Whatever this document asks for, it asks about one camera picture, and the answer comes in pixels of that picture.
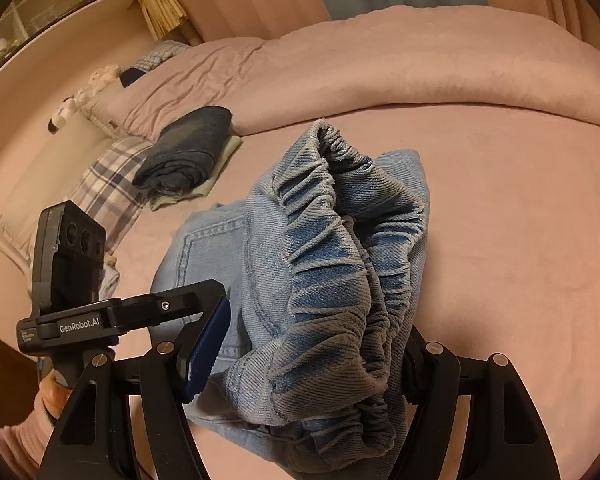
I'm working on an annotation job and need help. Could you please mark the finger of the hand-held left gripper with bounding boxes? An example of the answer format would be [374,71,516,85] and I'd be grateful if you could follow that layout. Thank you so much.
[119,279,230,329]

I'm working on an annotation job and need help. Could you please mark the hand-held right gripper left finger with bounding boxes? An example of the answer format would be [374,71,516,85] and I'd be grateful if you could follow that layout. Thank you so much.
[39,297,232,480]

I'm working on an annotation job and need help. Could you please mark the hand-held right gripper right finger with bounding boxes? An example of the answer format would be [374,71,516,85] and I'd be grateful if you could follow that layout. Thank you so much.
[379,326,564,480]

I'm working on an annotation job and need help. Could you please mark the light blue denim pants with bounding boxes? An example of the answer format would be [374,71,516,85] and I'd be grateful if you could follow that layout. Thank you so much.
[149,117,432,479]

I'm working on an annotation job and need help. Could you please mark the folded dark denim pants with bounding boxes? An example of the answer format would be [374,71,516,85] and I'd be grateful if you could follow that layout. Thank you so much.
[132,106,234,197]

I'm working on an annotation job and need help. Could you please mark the person's left hand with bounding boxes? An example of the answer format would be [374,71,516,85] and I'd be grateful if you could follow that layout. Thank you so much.
[36,374,75,422]

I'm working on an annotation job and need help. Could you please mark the plaid pillow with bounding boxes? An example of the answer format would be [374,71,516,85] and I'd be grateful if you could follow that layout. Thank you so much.
[0,137,157,277]

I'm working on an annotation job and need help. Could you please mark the bed with pink sheet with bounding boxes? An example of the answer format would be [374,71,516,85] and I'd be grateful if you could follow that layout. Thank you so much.
[0,105,600,480]

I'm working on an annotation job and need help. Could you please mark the folded light green cloth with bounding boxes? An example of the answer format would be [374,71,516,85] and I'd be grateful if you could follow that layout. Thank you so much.
[148,135,245,212]

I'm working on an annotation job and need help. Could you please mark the white plush toy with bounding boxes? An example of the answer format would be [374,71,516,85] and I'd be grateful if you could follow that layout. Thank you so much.
[48,94,82,134]
[78,63,122,102]

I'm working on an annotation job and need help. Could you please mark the dark blue cloth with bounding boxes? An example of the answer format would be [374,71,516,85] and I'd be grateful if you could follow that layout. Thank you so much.
[118,66,147,88]

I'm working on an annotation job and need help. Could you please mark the blue checked cloth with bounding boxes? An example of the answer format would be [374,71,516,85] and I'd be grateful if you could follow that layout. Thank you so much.
[129,41,194,74]

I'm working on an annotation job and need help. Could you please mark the white shelf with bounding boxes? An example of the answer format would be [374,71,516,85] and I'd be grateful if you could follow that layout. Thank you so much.
[0,0,149,92]

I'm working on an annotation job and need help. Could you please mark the stack of yellowed books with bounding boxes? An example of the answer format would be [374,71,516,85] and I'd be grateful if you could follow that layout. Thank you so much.
[138,0,189,40]

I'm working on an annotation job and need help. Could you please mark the pink duvet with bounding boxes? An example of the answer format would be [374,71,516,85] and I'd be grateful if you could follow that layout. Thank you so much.
[107,4,600,142]

